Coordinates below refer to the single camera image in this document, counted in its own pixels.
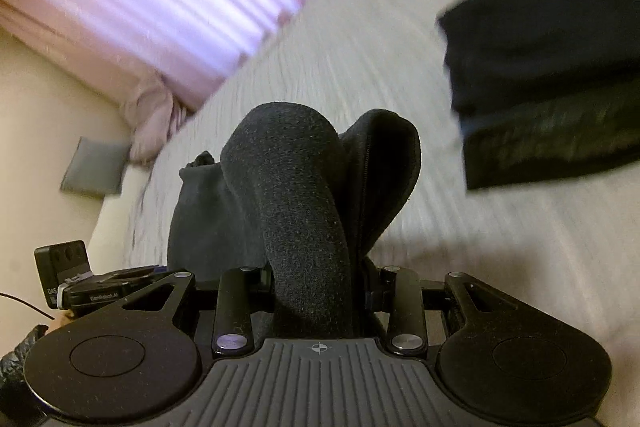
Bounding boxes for black fleece pants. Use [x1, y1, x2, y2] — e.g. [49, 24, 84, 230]
[167, 102, 421, 338]

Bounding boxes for stack of folded black clothes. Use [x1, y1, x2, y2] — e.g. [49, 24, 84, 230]
[438, 0, 639, 191]

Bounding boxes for gloved left hand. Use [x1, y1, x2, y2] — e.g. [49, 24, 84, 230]
[0, 312, 75, 426]

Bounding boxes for grey pillow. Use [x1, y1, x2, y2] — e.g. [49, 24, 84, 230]
[60, 136, 131, 197]

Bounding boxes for pink bundled cloth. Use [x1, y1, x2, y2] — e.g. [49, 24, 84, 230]
[120, 75, 192, 165]

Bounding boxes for white striped bed quilt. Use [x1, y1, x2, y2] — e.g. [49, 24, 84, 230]
[89, 0, 640, 358]

